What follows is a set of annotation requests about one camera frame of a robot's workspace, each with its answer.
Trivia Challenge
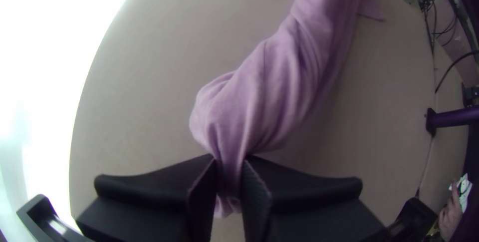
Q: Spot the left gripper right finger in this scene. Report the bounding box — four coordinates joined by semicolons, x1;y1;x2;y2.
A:
239;156;388;242

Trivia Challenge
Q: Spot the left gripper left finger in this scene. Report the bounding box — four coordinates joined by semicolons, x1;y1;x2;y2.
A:
76;155;219;242

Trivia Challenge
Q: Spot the lilac t-shirt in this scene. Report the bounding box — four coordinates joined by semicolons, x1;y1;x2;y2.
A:
189;0;386;219

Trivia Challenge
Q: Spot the person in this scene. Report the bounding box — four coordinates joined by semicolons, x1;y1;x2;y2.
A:
438;180;479;242

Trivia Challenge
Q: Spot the black cable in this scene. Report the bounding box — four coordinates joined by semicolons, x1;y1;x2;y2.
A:
434;49;479;94

